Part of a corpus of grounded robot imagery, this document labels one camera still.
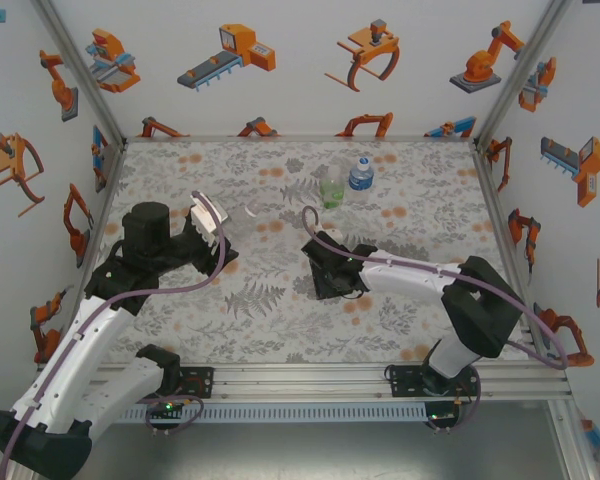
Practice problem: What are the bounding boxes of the clear unlabelled plastic bottle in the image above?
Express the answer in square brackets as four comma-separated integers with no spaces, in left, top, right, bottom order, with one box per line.
[227,199,261,236]

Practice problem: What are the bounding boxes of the green label plastic bottle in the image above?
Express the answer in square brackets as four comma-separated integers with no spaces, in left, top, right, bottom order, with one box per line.
[318,167,345,210]

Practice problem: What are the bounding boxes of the blue label Pocari bottle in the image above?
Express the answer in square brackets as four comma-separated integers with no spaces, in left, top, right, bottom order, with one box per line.
[348,155,376,201]

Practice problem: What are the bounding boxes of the floral grey tablecloth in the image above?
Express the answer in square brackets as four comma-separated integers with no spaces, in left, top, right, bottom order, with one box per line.
[62,141,539,365]

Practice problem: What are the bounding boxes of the grey metal panel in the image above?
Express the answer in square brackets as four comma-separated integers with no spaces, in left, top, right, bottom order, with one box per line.
[74,422,569,480]

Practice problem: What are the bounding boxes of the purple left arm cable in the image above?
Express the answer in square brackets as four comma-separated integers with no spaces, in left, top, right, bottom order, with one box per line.
[0,189,231,480]

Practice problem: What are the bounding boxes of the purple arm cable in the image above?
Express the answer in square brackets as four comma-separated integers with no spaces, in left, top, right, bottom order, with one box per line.
[301,204,570,435]
[0,189,231,480]

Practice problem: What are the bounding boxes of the slim aluminium table rail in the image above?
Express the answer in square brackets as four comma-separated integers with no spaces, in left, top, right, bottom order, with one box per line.
[472,144,551,361]
[123,133,477,145]
[34,142,129,369]

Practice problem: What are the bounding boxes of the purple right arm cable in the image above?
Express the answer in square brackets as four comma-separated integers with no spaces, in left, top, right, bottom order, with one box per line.
[301,204,570,435]

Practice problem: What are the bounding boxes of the wide grooved aluminium rail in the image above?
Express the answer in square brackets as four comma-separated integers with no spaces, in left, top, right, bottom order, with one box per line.
[28,363,574,402]

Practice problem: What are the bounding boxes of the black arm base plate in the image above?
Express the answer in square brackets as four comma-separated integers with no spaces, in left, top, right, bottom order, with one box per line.
[388,363,483,399]
[174,366,216,400]

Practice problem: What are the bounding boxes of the white slotted cable duct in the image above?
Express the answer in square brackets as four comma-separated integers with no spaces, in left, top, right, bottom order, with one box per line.
[114,403,427,424]

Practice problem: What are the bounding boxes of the aluminium corner post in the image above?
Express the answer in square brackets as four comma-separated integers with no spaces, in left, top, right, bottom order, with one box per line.
[29,0,129,146]
[472,0,579,149]

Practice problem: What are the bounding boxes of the aluminium frame leg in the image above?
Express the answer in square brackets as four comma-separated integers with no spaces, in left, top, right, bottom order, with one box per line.
[547,399,599,480]

